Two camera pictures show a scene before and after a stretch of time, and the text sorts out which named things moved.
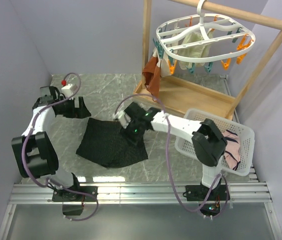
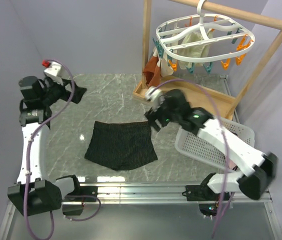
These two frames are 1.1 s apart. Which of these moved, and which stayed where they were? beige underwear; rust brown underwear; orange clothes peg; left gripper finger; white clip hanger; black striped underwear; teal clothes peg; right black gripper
Moved: right black gripper; left gripper finger; orange clothes peg; black striped underwear
Stayed: rust brown underwear; teal clothes peg; white clip hanger; beige underwear
